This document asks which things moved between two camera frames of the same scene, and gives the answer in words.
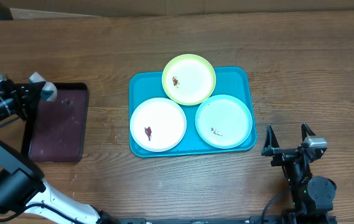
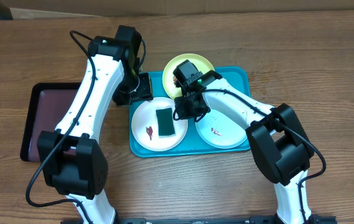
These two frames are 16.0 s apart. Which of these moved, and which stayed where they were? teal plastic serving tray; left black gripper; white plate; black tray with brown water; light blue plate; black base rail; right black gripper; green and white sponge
Moved: green and white sponge; right black gripper; left black gripper
Stayed: black base rail; teal plastic serving tray; light blue plate; white plate; black tray with brown water
